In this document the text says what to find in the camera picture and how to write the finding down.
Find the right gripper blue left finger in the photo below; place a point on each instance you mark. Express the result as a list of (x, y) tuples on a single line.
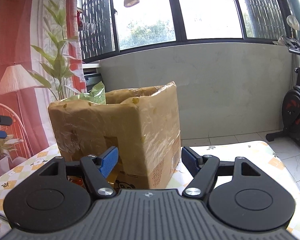
[(92, 169)]

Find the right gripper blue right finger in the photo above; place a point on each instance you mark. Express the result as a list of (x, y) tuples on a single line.
[(206, 169)]

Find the red wrapped snack pile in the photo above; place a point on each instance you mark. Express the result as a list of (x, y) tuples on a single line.
[(77, 180)]

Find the brown cardboard box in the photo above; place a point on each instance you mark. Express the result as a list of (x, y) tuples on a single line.
[(143, 123)]

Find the light green snack bag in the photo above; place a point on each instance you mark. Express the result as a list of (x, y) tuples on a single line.
[(96, 95)]

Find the black exercise bike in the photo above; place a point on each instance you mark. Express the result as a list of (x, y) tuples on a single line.
[(291, 103)]

